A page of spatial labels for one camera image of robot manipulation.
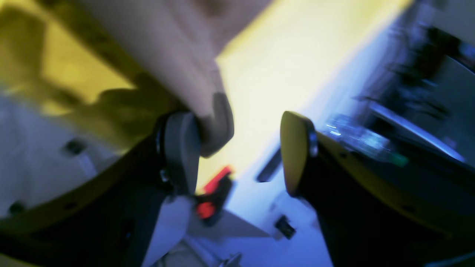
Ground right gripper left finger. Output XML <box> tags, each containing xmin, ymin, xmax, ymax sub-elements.
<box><xmin>1</xmin><ymin>112</ymin><xmax>201</xmax><ymax>267</ymax></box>

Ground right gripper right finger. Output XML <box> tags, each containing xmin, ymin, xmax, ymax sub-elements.
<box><xmin>280</xmin><ymin>111</ymin><xmax>475</xmax><ymax>267</ymax></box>

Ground brown T-shirt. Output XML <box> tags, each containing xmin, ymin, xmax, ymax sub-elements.
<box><xmin>80</xmin><ymin>0</ymin><xmax>270</xmax><ymax>158</ymax></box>

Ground blue red table clamp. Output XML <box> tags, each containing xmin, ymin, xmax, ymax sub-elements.
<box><xmin>194</xmin><ymin>166</ymin><xmax>234</xmax><ymax>227</ymax></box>

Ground yellow table cloth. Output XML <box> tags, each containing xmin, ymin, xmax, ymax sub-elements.
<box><xmin>1</xmin><ymin>0</ymin><xmax>413</xmax><ymax>179</ymax></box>

